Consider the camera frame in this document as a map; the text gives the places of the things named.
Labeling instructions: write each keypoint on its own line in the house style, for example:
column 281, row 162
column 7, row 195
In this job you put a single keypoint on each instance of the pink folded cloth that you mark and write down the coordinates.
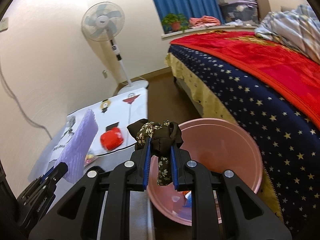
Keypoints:
column 203, row 21

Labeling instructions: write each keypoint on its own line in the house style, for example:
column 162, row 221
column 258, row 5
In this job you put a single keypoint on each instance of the black floral cloth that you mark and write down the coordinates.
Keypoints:
column 160, row 142

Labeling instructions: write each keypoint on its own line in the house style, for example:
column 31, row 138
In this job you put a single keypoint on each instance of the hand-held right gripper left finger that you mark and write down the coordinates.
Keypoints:
column 146, row 165

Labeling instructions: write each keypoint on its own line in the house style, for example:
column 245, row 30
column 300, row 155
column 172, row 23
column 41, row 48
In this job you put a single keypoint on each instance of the purple foam sheet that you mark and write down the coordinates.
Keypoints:
column 77, row 145

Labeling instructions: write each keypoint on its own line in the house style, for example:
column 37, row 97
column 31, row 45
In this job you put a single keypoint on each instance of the red plastic packet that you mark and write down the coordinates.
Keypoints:
column 111, row 140

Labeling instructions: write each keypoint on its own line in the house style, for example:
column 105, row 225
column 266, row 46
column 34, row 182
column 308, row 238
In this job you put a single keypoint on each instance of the red blanket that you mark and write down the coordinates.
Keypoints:
column 250, row 55

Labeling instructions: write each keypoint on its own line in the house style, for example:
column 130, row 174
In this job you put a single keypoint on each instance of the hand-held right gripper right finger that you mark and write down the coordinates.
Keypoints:
column 175, row 170

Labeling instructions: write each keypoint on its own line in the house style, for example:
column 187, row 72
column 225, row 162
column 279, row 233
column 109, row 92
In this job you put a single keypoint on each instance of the plaid blue white duvet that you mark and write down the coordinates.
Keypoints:
column 292, row 27

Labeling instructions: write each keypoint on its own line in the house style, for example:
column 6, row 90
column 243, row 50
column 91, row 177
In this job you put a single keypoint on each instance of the small colourful wrapper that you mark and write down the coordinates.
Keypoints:
column 90, row 158

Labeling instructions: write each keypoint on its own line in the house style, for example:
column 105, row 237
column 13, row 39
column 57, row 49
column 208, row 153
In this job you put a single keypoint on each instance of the pink plastic bin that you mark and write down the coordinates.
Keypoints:
column 220, row 150

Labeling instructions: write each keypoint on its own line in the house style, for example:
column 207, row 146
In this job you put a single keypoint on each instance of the navy star-print blanket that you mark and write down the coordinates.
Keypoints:
column 262, row 120

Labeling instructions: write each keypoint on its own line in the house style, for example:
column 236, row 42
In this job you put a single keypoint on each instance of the white window sill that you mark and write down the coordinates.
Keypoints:
column 170, row 34

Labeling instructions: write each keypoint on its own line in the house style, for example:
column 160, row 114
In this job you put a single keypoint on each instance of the clear plastic storage box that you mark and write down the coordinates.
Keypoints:
column 237, row 12

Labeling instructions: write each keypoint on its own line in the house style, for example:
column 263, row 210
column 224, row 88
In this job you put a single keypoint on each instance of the white standing fan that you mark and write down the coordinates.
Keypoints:
column 102, row 21

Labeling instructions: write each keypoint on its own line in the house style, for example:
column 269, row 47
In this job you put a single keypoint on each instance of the yellow bedsheet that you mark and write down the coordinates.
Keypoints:
column 192, row 80

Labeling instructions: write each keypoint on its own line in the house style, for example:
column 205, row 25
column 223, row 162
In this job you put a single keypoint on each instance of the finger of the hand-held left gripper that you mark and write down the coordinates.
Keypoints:
column 47, row 173
column 60, row 171

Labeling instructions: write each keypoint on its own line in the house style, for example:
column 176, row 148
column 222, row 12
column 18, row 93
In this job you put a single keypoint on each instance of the potted green plant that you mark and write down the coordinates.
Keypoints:
column 175, row 25

